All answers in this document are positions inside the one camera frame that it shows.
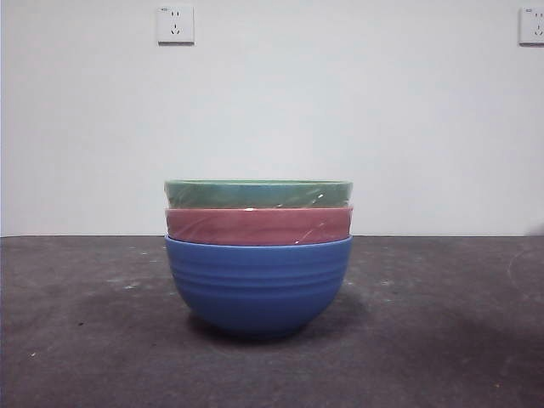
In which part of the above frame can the green ribbed bowl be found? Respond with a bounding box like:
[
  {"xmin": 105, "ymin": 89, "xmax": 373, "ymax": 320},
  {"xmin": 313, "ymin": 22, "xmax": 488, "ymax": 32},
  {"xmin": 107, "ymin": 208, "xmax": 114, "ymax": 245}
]
[{"xmin": 163, "ymin": 178, "xmax": 354, "ymax": 210}]

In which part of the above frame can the red ribbed bowl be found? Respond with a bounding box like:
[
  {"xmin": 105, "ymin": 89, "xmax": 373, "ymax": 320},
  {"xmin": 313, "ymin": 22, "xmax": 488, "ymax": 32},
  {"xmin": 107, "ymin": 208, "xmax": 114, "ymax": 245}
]
[{"xmin": 166, "ymin": 205, "xmax": 354, "ymax": 247}]

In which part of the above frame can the blue ribbed bowl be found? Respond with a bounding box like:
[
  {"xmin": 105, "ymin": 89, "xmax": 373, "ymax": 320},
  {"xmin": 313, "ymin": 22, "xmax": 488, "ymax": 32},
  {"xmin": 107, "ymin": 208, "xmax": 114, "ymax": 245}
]
[{"xmin": 164, "ymin": 234, "xmax": 354, "ymax": 341}]

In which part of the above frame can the white wall socket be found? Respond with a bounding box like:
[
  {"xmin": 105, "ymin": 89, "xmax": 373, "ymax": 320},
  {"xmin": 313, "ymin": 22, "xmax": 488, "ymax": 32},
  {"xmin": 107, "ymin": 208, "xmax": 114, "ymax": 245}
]
[
  {"xmin": 156, "ymin": 5, "xmax": 196, "ymax": 46},
  {"xmin": 518, "ymin": 7, "xmax": 544, "ymax": 48}
]

